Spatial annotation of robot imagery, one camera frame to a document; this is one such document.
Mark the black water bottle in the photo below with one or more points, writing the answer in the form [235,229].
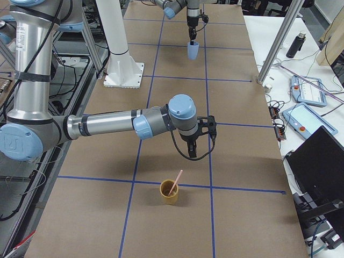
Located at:
[296,44]

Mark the pink chopstick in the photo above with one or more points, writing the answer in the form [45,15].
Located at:
[176,181]

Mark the far blue teach pendant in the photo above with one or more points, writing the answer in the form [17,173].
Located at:
[303,91]

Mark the small metal cylinder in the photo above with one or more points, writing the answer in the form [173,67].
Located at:
[267,88]

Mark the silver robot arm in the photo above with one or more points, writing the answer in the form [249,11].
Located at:
[172,8]
[31,130]

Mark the black power strip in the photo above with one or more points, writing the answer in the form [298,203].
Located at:
[278,123]

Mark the near blue teach pendant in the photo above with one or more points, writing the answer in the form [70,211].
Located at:
[305,121]

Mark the white camera stand column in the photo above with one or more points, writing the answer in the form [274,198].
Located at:
[122,70]

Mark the yellow wooden cup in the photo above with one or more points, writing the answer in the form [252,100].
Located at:
[164,189]

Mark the aluminium frame post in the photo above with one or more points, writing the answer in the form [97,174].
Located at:
[281,35]

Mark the black laptop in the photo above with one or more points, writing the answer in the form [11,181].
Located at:
[318,166]

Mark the blue teach pendant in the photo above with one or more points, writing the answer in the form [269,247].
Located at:
[305,121]
[303,91]

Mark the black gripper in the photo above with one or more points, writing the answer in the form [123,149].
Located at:
[192,22]
[188,140]

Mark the metal rod stand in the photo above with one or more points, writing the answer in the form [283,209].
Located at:
[311,83]

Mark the light blue cup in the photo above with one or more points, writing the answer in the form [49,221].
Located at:
[192,49]

